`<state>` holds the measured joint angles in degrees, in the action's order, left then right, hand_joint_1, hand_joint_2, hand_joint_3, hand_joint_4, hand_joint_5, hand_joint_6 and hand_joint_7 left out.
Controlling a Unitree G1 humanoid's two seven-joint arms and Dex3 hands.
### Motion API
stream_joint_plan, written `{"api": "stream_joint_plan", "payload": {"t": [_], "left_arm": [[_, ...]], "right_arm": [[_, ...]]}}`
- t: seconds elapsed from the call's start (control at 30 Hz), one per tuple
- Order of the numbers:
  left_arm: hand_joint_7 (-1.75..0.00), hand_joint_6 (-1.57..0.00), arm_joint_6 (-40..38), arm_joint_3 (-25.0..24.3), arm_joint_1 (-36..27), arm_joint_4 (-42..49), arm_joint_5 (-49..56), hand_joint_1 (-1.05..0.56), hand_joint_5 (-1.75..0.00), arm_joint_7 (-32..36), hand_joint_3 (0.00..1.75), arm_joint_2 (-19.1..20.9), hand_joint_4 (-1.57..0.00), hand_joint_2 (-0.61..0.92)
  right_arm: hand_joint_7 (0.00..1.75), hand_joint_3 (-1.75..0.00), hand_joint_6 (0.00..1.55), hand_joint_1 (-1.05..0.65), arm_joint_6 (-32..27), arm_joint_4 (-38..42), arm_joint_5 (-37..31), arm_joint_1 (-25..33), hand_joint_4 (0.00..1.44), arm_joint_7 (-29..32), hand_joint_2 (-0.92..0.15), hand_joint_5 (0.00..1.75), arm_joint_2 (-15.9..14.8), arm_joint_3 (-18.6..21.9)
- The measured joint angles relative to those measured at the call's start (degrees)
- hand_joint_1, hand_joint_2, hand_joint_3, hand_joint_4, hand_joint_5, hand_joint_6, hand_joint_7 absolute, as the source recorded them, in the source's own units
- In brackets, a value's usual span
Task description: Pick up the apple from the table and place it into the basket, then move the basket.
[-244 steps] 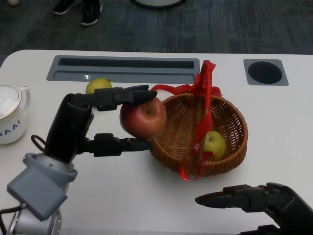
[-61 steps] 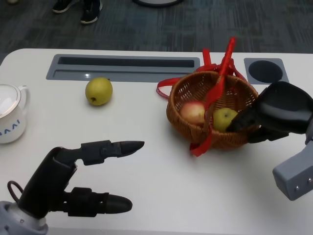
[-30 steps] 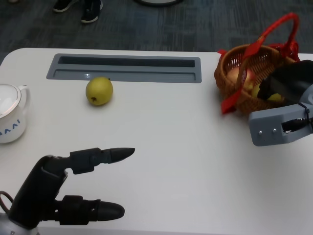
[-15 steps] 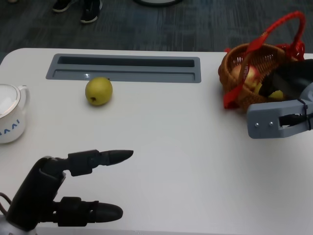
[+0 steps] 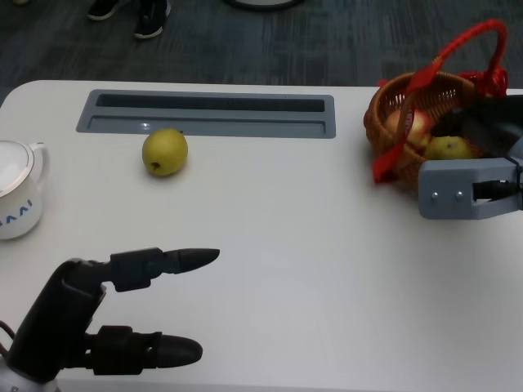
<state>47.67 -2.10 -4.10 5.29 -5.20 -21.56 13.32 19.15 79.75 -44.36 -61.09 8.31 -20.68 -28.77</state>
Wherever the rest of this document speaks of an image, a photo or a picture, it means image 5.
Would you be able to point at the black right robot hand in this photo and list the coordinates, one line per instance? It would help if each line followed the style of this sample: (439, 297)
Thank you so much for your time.
(494, 118)

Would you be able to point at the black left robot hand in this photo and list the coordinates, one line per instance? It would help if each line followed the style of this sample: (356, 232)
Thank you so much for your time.
(57, 310)

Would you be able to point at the red apple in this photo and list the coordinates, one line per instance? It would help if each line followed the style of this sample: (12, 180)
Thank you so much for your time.
(414, 126)

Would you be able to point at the wicker basket with red ribbon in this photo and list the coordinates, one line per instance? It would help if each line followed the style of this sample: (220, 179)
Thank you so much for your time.
(384, 118)

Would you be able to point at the yellow-green pear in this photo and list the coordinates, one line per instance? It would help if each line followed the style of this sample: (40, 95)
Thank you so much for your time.
(165, 153)
(447, 149)

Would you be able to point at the white lidded mug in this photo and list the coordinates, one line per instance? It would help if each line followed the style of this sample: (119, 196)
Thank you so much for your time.
(16, 196)

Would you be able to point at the grey table tray slot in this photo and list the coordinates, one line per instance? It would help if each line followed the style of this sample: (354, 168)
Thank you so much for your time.
(204, 122)

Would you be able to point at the white round base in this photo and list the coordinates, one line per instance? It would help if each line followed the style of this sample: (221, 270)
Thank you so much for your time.
(261, 3)

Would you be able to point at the dark sneaker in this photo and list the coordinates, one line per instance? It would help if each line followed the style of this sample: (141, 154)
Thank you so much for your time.
(151, 24)
(104, 10)

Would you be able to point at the white shoe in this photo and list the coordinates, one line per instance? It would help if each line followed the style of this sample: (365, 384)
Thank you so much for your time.
(19, 2)

